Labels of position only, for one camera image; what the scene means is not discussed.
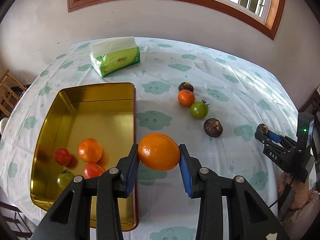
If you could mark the orange mandarin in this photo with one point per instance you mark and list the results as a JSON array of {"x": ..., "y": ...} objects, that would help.
[
  {"x": 186, "y": 98},
  {"x": 159, "y": 151},
  {"x": 90, "y": 150}
]

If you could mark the red tomato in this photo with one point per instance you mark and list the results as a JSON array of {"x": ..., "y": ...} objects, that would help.
[
  {"x": 62, "y": 156},
  {"x": 93, "y": 170}
]

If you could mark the dark wooden furniture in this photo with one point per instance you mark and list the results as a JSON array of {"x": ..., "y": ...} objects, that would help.
[{"x": 310, "y": 100}]

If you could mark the cloud print tablecloth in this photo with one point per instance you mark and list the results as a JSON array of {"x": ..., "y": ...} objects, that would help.
[{"x": 175, "y": 80}]

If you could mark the green tomato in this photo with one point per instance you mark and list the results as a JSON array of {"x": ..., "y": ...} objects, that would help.
[
  {"x": 199, "y": 110},
  {"x": 65, "y": 180}
]

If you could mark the white round object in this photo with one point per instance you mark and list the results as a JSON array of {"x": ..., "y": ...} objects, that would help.
[{"x": 3, "y": 125}]

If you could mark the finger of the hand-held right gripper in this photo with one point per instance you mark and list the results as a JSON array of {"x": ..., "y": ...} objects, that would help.
[
  {"x": 275, "y": 137},
  {"x": 262, "y": 138}
]

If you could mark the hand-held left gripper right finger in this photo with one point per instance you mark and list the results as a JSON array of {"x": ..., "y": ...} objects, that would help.
[{"x": 185, "y": 172}]

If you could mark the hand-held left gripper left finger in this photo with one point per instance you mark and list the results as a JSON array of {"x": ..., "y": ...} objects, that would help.
[{"x": 130, "y": 170}]

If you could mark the black chair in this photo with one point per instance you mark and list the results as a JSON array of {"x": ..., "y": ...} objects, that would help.
[{"x": 12, "y": 220}]

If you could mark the gold and red tin box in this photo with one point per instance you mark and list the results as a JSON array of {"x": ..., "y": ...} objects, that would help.
[{"x": 100, "y": 120}]

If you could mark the person's right hand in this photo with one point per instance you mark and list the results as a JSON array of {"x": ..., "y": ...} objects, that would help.
[{"x": 305, "y": 197}]

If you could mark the green tissue pack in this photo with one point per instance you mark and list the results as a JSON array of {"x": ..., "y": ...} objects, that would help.
[{"x": 117, "y": 60}]

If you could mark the light wooden chair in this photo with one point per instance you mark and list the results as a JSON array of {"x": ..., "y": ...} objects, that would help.
[{"x": 10, "y": 92}]

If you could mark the dark brown water chestnut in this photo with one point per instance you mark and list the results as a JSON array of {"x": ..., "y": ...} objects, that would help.
[
  {"x": 263, "y": 129},
  {"x": 213, "y": 127},
  {"x": 186, "y": 87}
]

